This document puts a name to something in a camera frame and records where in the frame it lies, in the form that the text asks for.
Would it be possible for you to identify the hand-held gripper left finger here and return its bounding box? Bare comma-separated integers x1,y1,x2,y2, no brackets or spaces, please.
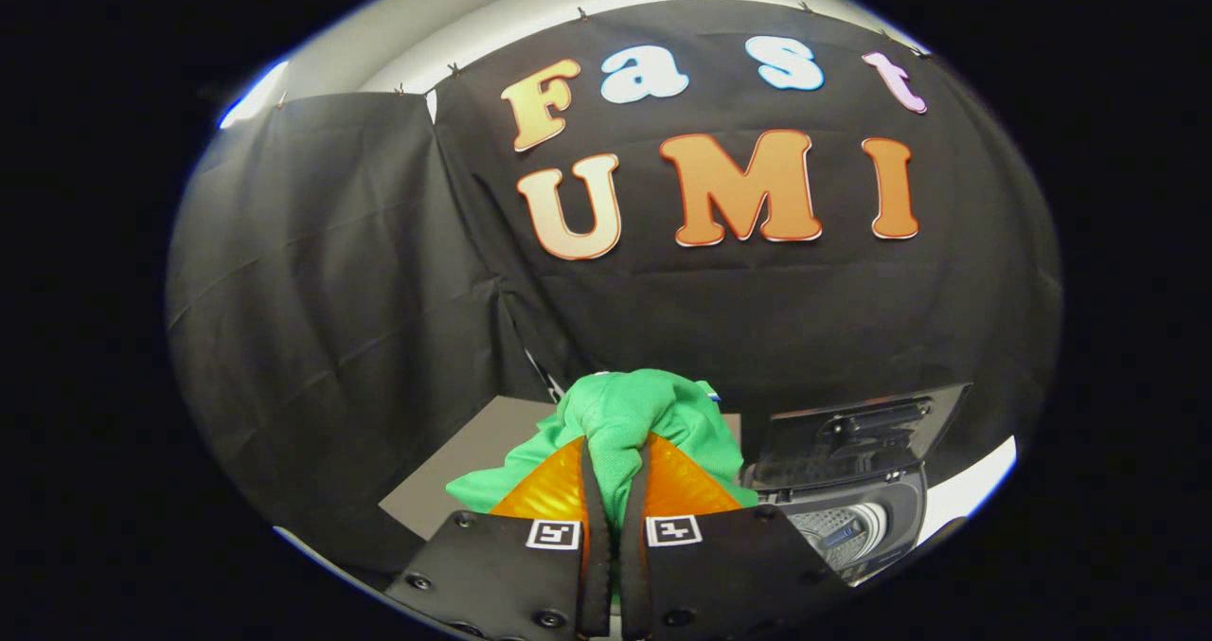
383,433,616,641

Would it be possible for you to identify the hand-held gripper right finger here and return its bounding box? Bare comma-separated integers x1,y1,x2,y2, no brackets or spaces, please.
620,433,853,641

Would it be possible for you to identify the grey washing machine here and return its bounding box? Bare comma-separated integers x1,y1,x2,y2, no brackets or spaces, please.
743,383,974,587

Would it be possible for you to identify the green shirt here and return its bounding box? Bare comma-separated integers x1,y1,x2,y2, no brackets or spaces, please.
445,368,758,606

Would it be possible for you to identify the grey flat mat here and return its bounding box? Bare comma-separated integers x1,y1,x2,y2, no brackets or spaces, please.
379,395,744,542

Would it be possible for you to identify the white flat board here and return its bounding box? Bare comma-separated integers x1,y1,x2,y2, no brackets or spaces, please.
923,436,1020,549

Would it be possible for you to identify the row of small cloth clips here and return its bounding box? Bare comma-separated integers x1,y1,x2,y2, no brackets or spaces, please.
275,2,934,110

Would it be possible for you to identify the thin black cable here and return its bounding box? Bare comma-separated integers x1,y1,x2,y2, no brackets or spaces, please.
524,349,566,403

